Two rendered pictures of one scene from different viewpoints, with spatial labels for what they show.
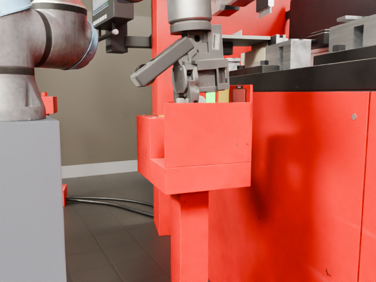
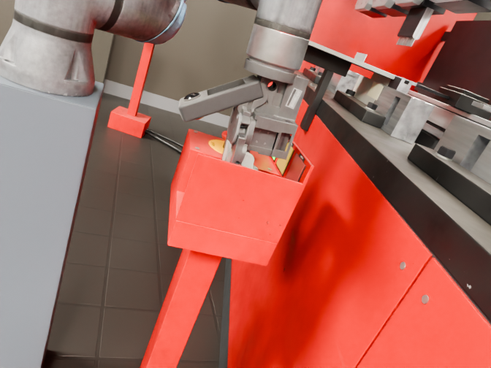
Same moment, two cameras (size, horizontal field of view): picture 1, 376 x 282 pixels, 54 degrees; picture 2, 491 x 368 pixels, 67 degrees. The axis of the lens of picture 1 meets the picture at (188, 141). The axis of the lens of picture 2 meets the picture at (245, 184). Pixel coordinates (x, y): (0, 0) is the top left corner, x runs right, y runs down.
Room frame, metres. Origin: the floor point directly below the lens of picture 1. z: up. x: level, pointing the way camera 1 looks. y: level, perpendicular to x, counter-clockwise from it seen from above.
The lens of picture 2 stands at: (0.14, -0.06, 0.98)
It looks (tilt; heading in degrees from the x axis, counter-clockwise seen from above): 22 degrees down; 3
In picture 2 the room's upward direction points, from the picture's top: 22 degrees clockwise
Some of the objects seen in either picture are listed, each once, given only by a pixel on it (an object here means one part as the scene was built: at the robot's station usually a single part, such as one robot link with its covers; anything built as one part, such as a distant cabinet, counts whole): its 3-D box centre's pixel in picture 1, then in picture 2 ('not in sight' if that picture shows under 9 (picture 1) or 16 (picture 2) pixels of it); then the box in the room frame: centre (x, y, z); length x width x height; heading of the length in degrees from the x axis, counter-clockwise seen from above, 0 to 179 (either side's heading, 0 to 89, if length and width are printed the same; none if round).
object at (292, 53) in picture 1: (269, 62); (382, 104); (1.21, -0.27, 0.92); 0.39 x 0.06 x 0.10; 12
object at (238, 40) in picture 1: (221, 40); (340, 55); (1.23, -0.11, 1.00); 0.26 x 0.18 x 0.01; 102
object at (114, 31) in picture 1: (104, 32); not in sight; (2.37, 0.52, 1.20); 0.45 x 0.03 x 0.08; 29
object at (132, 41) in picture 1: (144, 39); not in sight; (2.48, 0.29, 1.17); 0.40 x 0.24 x 0.07; 12
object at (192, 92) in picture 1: (190, 96); (237, 150); (0.63, 0.00, 0.82); 0.05 x 0.02 x 0.09; 21
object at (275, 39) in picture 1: (267, 43); (389, 80); (1.24, -0.26, 0.98); 0.20 x 0.03 x 0.03; 12
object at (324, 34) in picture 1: (309, 38); (441, 91); (1.29, -0.41, 1.01); 0.26 x 0.12 x 0.05; 102
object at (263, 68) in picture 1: (251, 73); (356, 106); (1.21, -0.21, 0.89); 0.30 x 0.05 x 0.03; 12
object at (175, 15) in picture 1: (188, 13); (275, 50); (0.65, 0.00, 0.96); 0.08 x 0.08 x 0.05
